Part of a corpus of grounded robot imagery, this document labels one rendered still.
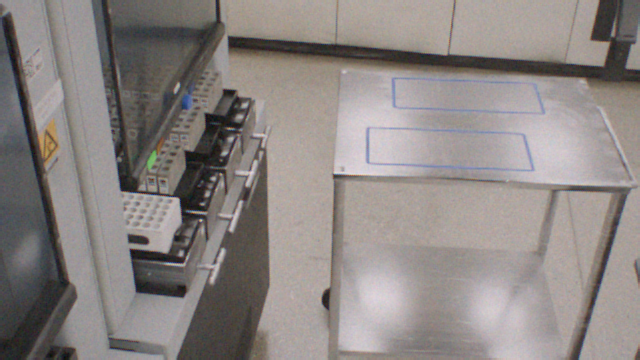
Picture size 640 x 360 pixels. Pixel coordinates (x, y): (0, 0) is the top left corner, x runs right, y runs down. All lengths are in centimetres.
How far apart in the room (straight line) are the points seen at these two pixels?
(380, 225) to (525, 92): 100
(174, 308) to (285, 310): 106
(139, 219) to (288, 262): 123
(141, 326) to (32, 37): 61
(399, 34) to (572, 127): 195
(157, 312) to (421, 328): 83
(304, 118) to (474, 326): 154
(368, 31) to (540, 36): 75
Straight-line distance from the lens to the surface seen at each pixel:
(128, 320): 150
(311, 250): 273
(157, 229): 147
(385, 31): 376
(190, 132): 170
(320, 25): 379
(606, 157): 183
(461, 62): 387
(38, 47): 108
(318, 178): 306
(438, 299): 219
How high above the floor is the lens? 178
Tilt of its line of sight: 36 degrees down
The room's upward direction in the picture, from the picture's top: 1 degrees clockwise
